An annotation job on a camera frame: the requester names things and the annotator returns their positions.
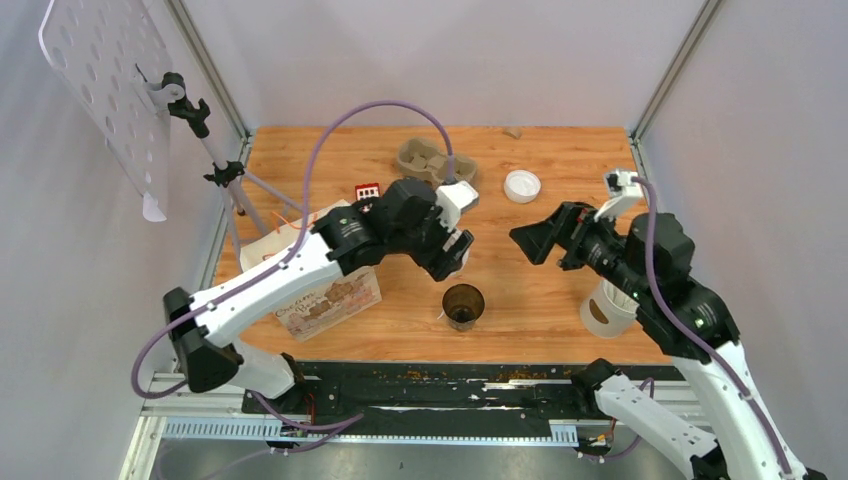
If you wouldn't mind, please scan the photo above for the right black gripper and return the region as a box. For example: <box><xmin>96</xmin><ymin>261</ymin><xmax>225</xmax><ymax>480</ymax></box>
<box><xmin>508</xmin><ymin>200</ymin><xmax>650</xmax><ymax>302</ymax></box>

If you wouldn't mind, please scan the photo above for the dark brown plastic cup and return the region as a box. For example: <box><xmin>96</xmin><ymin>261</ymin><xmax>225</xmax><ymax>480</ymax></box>
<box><xmin>442</xmin><ymin>283</ymin><xmax>486</xmax><ymax>332</ymax></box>

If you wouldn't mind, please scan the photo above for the white plastic cup lid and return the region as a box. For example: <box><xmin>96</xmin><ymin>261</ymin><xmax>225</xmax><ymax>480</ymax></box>
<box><xmin>503</xmin><ymin>169</ymin><xmax>541</xmax><ymax>204</ymax></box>

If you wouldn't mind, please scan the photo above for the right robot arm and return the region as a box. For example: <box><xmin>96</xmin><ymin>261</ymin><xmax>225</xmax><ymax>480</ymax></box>
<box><xmin>510</xmin><ymin>202</ymin><xmax>820</xmax><ymax>479</ymax></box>

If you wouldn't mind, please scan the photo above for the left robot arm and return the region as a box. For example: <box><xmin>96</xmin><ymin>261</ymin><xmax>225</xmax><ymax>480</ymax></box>
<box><xmin>163</xmin><ymin>178</ymin><xmax>479</xmax><ymax>413</ymax></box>

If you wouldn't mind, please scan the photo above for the white straw holder cup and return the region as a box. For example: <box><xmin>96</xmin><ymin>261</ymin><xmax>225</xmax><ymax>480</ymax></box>
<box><xmin>579</xmin><ymin>280</ymin><xmax>638</xmax><ymax>339</ymax></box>

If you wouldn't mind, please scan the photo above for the white paper bakery bag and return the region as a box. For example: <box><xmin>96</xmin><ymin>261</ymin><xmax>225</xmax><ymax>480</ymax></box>
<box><xmin>239</xmin><ymin>213</ymin><xmax>382</xmax><ymax>342</ymax></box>

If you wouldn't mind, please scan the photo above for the cardboard cup carrier tray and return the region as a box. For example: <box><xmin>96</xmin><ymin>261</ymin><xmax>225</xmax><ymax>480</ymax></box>
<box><xmin>395</xmin><ymin>137</ymin><xmax>479</xmax><ymax>187</ymax></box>

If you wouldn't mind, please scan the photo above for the red toy block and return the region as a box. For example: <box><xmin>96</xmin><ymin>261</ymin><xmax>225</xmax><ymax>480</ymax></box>
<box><xmin>354</xmin><ymin>183</ymin><xmax>381</xmax><ymax>201</ymax></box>

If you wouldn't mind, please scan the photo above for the tripod stand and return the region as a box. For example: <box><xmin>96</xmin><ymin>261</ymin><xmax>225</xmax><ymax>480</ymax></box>
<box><xmin>132</xmin><ymin>66</ymin><xmax>305</xmax><ymax>261</ymax></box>

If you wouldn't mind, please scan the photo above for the perforated white panel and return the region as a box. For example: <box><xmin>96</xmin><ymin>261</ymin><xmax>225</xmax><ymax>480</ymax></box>
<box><xmin>38</xmin><ymin>0</ymin><xmax>172</xmax><ymax>222</ymax></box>

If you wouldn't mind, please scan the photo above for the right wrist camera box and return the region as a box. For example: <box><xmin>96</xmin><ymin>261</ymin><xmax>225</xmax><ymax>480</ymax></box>
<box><xmin>594</xmin><ymin>169</ymin><xmax>643</xmax><ymax>222</ymax></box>

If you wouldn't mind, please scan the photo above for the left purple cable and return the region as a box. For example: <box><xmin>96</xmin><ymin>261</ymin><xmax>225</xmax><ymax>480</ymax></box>
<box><xmin>130</xmin><ymin>99</ymin><xmax>458</xmax><ymax>401</ymax></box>

